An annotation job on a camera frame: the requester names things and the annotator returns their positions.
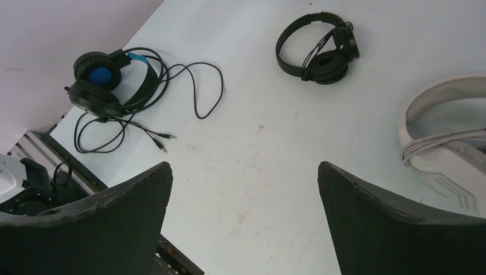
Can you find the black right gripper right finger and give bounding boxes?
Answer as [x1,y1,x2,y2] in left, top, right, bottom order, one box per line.
[318,162,485,274]

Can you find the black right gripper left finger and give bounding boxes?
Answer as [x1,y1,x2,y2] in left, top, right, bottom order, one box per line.
[1,162,173,274]

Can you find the white headphones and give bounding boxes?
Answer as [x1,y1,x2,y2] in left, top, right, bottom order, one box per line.
[398,75,485,218]

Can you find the blue black headphones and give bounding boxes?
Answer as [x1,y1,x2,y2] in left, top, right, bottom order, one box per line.
[64,47,168,118]

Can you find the black cable with two plugs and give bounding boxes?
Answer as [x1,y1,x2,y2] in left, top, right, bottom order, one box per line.
[73,61,225,155]

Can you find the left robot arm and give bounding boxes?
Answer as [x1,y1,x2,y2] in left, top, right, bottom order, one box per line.
[1,154,73,219]

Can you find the aluminium frame rail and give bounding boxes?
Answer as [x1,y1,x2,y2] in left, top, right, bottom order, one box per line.
[7,131,106,194]

